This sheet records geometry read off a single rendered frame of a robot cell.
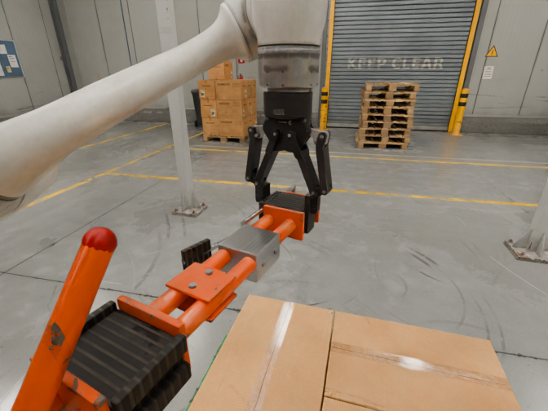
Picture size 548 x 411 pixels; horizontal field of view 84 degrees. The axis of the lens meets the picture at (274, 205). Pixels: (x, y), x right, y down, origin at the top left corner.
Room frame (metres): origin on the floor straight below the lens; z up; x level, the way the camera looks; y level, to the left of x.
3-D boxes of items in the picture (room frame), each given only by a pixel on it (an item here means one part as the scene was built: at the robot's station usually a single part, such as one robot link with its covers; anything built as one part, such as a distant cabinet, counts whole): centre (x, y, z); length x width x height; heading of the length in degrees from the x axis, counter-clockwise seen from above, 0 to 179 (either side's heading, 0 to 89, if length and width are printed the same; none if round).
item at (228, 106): (7.74, 1.07, 0.87); 1.21 x 1.02 x 1.74; 168
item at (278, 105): (0.49, -0.02, 1.43); 0.08 x 0.07 x 0.09; 62
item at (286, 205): (0.49, -0.03, 1.27); 0.08 x 0.07 x 0.05; 152
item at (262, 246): (0.38, 0.03, 1.26); 0.07 x 0.07 x 0.04; 62
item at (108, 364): (0.19, 0.13, 1.27); 0.10 x 0.08 x 0.06; 62
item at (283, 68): (0.49, -0.02, 1.50); 0.09 x 0.09 x 0.06
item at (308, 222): (0.47, -0.06, 1.28); 0.03 x 0.01 x 0.07; 152
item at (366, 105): (7.08, -2.47, 0.65); 1.29 x 1.10 x 1.31; 168
